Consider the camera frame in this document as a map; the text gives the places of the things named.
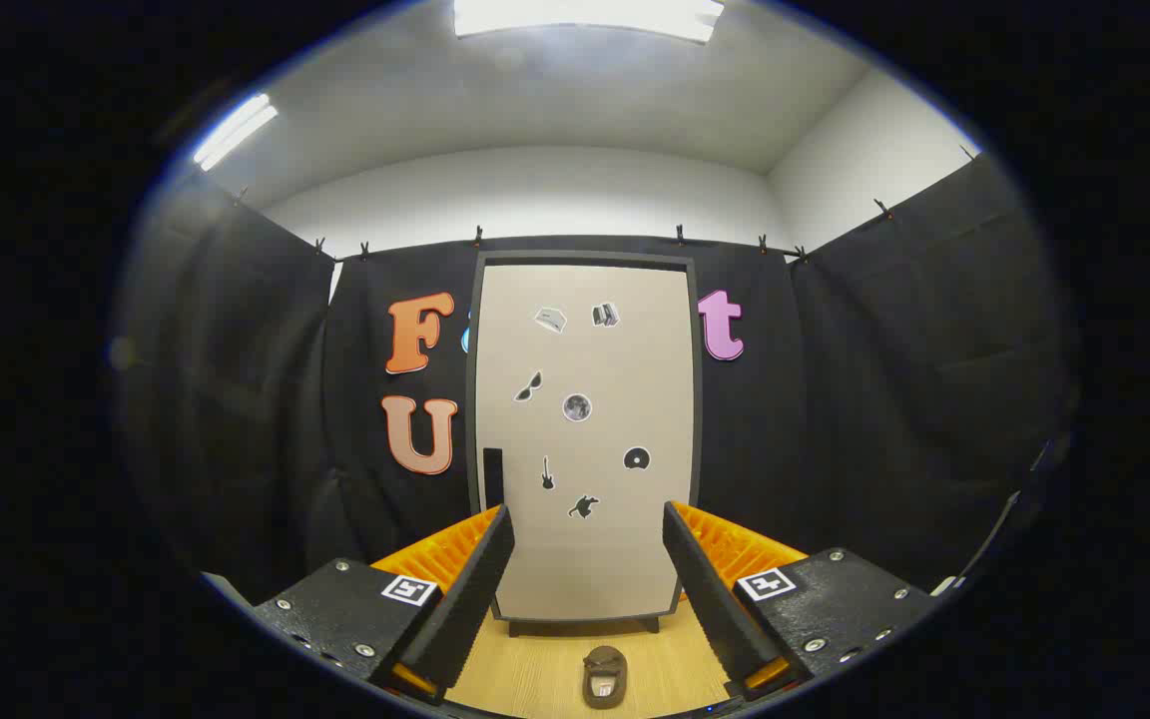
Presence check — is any brown fuzzy shoe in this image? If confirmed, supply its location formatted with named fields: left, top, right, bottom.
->
left=582, top=645, right=630, bottom=710

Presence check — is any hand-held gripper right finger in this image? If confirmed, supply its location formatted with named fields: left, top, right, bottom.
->
left=662, top=500, right=938, bottom=700

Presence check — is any dark and white equipment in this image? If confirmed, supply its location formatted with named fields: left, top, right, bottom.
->
left=929, top=429, right=1075, bottom=598

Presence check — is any narrow ceiling light strip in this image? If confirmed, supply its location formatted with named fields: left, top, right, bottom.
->
left=193, top=93, right=279, bottom=171

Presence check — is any black backdrop cloth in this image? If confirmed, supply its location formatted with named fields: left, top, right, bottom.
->
left=116, top=150, right=1080, bottom=605

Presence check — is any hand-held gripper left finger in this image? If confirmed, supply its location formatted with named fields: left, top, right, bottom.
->
left=254, top=504, right=516, bottom=706

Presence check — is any row of black cloth clips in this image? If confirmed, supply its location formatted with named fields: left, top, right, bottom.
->
left=234, top=145, right=980, bottom=263

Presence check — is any dark grey shoe cabinet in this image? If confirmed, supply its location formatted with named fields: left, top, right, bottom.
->
left=465, top=250, right=704, bottom=637

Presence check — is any beige shoe cabinet door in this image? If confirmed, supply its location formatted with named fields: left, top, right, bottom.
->
left=473, top=262, right=696, bottom=623

